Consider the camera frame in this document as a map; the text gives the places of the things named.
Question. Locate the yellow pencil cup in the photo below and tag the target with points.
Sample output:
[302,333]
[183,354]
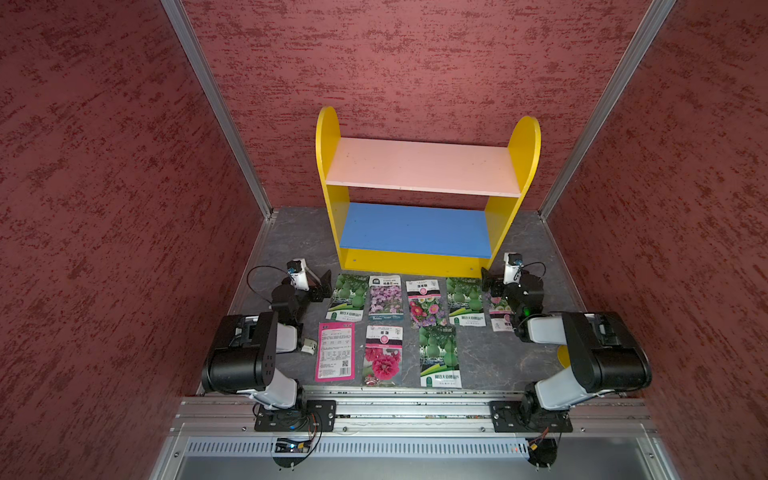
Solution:
[563,356]

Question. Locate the purple flower seed bag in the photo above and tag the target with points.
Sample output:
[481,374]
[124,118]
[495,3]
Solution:
[386,299]

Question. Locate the silver stapler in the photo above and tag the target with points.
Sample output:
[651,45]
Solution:
[309,346]

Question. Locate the pink zinnia seed bag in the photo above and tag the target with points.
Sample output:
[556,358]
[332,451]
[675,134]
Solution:
[426,304]

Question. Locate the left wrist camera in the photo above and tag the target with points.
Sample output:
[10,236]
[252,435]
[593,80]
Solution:
[302,277]

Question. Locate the yellow wooden shelf unit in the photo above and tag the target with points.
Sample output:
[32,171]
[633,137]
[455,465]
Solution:
[416,240]

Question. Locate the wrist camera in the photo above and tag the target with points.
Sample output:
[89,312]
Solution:
[513,268]
[302,277]

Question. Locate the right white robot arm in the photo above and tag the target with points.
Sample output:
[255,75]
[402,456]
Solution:
[604,355]

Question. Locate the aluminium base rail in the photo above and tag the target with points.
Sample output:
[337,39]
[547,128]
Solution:
[413,412]

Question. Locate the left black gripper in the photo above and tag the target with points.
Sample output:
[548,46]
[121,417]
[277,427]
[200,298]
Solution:
[326,288]

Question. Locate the red dahlia seed bag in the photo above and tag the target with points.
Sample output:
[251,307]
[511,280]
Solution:
[382,365]

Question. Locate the green gourd bag shelf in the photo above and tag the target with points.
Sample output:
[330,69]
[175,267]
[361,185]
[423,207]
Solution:
[439,360]

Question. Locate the pink back-side seed bag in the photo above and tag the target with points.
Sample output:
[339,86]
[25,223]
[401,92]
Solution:
[336,352]

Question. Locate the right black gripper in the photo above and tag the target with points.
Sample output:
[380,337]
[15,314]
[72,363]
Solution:
[487,282]

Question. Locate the right corner aluminium post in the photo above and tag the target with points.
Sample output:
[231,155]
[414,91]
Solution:
[646,32]

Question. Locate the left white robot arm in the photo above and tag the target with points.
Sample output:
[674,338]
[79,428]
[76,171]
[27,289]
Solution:
[242,359]

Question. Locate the mixed flower seed bag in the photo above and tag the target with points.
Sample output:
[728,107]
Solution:
[500,314]

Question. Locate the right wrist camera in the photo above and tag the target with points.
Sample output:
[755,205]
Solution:
[513,268]

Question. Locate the left corner aluminium post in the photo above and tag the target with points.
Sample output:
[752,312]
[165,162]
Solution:
[184,31]

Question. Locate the large green gourd seed bag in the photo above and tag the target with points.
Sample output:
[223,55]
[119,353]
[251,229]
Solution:
[348,298]

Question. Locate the corner aluminium post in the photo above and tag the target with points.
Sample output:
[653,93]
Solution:
[184,31]
[646,32]

